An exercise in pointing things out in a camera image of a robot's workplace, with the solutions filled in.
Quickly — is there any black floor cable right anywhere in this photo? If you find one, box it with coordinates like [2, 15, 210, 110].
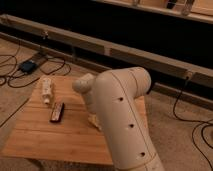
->
[171, 75, 213, 162]

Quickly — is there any white plastic bottle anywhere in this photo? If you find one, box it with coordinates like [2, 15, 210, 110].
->
[42, 78, 52, 104]

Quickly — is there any black floor cable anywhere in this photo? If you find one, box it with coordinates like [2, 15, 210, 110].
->
[0, 46, 72, 89]
[171, 75, 213, 162]

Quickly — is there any black power adapter box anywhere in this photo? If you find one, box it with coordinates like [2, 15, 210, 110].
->
[18, 60, 37, 74]

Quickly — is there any black floor cable left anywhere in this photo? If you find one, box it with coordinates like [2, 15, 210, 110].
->
[0, 46, 72, 89]

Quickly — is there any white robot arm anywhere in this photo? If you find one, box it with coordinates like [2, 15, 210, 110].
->
[72, 67, 165, 171]

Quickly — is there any black remote control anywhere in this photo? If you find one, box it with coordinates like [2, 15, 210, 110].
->
[50, 102, 65, 123]

